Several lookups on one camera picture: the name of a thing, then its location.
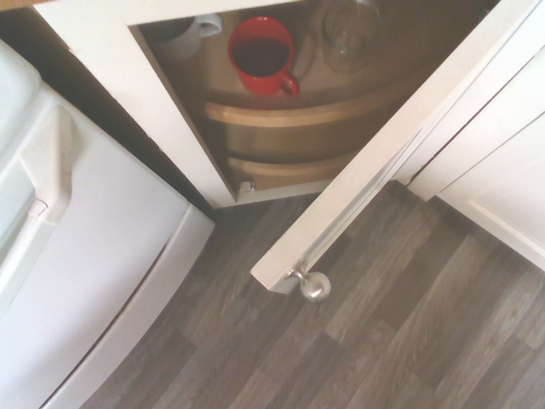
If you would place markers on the small white door catch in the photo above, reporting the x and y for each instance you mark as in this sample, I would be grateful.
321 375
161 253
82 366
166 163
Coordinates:
246 187

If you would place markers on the small wooden turntable shelf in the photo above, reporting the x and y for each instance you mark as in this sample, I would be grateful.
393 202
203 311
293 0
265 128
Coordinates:
289 171

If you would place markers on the white kitchen stove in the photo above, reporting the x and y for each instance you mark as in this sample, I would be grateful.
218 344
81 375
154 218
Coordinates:
106 264

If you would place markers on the white panelled cabinet door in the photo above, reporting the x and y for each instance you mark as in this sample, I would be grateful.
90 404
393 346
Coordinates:
502 149

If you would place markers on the large wooden turntable shelf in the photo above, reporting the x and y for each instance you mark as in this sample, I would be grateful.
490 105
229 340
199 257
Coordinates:
298 116

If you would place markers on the round silver door knob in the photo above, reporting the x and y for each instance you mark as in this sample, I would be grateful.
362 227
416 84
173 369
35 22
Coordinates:
317 290

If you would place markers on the white corner cabinet door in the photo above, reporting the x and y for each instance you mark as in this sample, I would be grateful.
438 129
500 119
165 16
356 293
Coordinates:
362 170

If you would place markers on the clear stemless glass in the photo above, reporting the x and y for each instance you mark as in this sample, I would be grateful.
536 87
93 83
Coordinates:
350 42

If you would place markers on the red ceramic mug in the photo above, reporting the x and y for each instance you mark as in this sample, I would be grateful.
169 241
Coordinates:
255 84

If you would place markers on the white corner cabinet frame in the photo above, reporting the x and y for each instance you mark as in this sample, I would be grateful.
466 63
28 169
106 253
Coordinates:
127 85

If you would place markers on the white ceramic mug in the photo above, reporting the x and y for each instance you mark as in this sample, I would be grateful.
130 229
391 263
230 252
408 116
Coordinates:
187 42

